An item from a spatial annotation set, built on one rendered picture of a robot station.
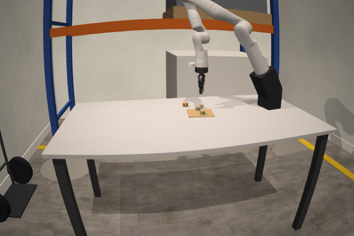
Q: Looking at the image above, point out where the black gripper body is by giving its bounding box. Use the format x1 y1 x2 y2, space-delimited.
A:
195 67 208 78

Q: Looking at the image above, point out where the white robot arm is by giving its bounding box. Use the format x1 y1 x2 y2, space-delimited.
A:
181 0 269 75

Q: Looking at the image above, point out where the tan square mat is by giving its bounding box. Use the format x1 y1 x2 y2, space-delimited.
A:
187 109 214 118

